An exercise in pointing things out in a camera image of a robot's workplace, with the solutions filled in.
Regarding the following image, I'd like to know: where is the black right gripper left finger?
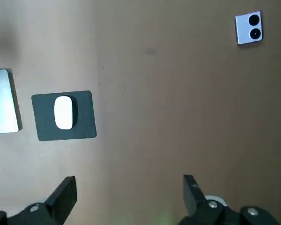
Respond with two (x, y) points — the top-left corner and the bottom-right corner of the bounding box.
(0, 176), (78, 225)

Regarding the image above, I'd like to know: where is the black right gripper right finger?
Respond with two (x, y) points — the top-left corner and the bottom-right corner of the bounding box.
(177, 174), (281, 225)

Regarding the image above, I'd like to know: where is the white computer mouse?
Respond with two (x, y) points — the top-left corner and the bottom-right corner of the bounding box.
(53, 95), (74, 130)

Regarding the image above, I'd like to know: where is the grey laptop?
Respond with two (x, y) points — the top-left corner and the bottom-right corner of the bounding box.
(0, 68), (23, 135)

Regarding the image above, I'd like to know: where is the black mouse pad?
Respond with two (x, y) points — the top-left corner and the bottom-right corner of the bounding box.
(31, 90), (97, 142)

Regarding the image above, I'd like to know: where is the lilac folded flip phone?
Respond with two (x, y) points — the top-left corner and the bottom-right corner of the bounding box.
(234, 11), (265, 46)

